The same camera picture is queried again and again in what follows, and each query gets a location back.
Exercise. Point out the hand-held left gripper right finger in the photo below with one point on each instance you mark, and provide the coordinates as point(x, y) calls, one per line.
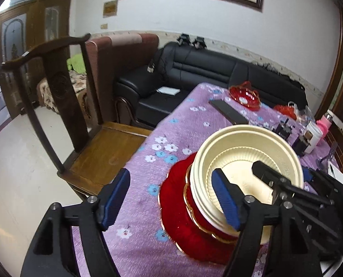
point(226, 202)

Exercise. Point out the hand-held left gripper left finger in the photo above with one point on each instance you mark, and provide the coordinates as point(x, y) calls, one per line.
point(113, 202)

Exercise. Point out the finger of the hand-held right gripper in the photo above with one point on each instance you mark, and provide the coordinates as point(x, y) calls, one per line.
point(278, 183)
point(324, 181)

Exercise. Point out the white foam plate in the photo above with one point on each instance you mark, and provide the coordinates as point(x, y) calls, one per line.
point(246, 176)

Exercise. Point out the large red gold-rimmed plate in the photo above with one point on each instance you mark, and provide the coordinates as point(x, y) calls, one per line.
point(177, 207)

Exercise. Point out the large white bowl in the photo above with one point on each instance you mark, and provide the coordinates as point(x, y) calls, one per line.
point(237, 137)

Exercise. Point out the white notebook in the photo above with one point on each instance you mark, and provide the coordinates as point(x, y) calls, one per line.
point(337, 174)

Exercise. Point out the white plastic jar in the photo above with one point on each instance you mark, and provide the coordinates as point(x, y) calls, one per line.
point(315, 135)

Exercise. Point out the dark wooden chair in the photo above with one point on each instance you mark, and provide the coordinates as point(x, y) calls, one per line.
point(108, 150)

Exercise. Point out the pink sleeved bottle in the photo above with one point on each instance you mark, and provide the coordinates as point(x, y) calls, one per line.
point(323, 127)

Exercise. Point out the clear plastic bag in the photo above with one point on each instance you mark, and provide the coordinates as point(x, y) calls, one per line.
point(305, 112)

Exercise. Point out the red plastic bag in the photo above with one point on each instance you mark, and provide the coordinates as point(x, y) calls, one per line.
point(285, 111)

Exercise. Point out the black tablet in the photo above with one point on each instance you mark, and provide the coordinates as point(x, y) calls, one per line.
point(229, 112)

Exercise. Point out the purple floral tablecloth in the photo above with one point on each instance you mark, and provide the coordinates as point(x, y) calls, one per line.
point(165, 127)

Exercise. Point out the red floral plate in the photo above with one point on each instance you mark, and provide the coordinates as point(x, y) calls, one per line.
point(243, 95)

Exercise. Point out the patterned blanket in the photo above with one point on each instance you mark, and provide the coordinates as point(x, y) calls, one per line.
point(77, 85)

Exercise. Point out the black leather sofa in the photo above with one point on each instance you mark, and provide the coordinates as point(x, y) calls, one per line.
point(194, 66)

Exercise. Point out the green cloth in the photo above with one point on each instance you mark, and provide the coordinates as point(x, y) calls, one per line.
point(76, 63)

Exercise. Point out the brown armchair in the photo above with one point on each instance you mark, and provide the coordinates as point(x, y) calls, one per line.
point(116, 52)

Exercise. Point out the small black device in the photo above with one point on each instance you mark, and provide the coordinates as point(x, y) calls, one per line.
point(200, 42)
point(184, 39)

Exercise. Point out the wooden cabinet with glass doors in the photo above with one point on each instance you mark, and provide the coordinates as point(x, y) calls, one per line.
point(36, 20)

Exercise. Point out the wooden door frame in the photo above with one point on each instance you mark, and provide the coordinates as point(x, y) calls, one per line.
point(340, 63)

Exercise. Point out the wall outlet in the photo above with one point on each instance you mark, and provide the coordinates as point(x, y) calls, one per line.
point(104, 26)

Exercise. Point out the yellow wall sticker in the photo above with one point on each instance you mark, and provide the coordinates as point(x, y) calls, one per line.
point(110, 8)

